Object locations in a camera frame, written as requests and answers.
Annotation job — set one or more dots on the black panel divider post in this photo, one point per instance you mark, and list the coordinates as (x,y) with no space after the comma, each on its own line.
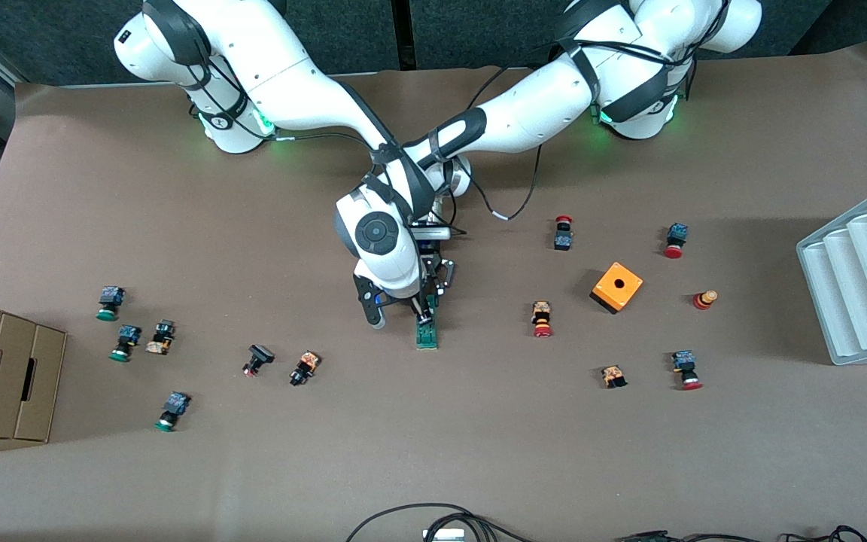
(403,30)

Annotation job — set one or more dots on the brown paper table cover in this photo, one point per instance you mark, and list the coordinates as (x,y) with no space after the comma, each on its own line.
(433,452)

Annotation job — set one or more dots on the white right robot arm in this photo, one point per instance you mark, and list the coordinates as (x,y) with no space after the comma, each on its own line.
(290,90)

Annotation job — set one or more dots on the white plug adapter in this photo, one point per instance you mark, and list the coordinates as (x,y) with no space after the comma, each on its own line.
(443,535)

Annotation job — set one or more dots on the brown cardboard box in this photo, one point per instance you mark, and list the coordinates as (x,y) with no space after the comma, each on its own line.
(4,376)

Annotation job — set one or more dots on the red push button blue block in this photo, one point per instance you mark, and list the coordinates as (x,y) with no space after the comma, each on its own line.
(677,232)
(683,360)

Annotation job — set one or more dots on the green push button blue block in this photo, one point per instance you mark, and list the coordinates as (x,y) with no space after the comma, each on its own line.
(111,296)
(176,403)
(129,335)

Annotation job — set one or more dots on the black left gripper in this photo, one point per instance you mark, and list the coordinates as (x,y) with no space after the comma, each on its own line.
(431,269)

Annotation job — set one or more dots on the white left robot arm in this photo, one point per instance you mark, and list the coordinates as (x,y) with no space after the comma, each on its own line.
(546,105)

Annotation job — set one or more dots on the red mushroom button head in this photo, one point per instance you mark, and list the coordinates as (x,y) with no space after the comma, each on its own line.
(702,301)

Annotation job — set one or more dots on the black switch orange block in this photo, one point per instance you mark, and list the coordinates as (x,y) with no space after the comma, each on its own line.
(162,331)

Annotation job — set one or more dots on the black square button red base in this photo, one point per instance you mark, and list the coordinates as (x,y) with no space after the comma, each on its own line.
(260,354)

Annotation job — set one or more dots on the orange contact block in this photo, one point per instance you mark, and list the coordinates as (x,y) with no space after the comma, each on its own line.
(613,374)

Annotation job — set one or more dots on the red push button black block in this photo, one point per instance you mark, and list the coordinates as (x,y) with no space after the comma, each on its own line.
(563,241)

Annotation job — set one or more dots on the black push button orange block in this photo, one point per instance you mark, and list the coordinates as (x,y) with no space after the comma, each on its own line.
(307,364)

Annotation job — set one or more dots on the red push button orange block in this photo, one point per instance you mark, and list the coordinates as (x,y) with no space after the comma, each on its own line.
(542,310)

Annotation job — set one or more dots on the grey ribbed tray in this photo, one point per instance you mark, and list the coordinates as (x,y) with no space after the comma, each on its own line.
(862,286)

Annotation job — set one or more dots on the orange button enclosure box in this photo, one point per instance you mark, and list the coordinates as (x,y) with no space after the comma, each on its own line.
(625,295)

